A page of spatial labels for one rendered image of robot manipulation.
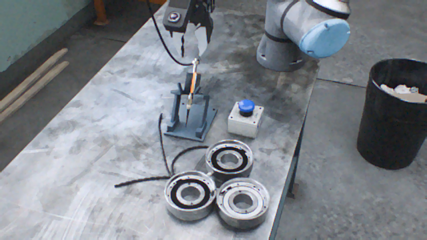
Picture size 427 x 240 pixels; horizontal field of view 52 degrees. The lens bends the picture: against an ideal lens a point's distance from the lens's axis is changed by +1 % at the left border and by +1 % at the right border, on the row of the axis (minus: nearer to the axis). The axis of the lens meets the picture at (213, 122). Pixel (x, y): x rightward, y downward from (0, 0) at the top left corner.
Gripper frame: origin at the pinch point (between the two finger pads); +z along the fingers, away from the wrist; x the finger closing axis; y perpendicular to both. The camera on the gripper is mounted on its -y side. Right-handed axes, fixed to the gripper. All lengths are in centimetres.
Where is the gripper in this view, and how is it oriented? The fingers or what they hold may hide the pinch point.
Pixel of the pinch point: (191, 55)
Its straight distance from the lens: 100.2
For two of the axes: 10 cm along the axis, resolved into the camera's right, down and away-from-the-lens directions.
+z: -0.1, 7.6, 6.5
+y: 2.8, -6.3, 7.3
